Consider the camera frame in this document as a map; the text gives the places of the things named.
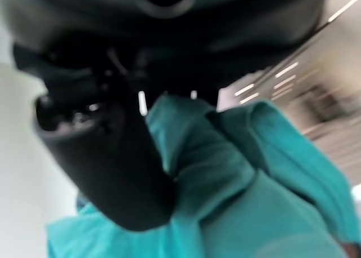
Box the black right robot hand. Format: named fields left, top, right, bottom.
left=0, top=0, right=331, bottom=232

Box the teal cloth garment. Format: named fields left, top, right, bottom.
left=46, top=94, right=361, bottom=258

